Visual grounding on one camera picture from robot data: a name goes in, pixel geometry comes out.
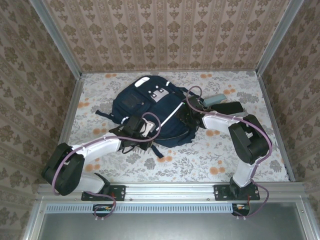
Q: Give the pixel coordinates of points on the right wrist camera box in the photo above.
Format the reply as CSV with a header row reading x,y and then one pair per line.
x,y
195,103

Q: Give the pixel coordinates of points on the aluminium frame post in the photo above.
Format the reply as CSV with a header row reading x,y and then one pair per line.
x,y
277,37
58,37

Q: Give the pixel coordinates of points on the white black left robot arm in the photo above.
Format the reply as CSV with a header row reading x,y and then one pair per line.
x,y
75,167

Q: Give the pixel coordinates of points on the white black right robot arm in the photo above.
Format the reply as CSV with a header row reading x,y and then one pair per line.
x,y
245,145

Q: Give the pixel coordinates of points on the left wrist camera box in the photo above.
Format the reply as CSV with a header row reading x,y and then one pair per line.
x,y
136,123

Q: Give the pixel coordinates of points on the aluminium front rail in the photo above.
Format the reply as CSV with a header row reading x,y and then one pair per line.
x,y
170,191

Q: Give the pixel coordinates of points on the grey metal sheet panel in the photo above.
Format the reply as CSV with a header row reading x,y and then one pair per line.
x,y
175,227

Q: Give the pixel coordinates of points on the navy blue backpack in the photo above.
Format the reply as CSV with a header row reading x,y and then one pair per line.
x,y
135,100

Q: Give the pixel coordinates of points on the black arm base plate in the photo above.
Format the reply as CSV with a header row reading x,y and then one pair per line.
x,y
117,192
221,192

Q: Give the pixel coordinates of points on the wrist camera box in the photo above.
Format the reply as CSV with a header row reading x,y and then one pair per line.
x,y
195,103
136,123

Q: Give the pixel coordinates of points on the aluminium side rail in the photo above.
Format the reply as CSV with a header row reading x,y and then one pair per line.
x,y
275,125
66,130

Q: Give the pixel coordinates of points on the teal sponge block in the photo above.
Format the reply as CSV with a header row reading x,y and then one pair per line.
x,y
215,99

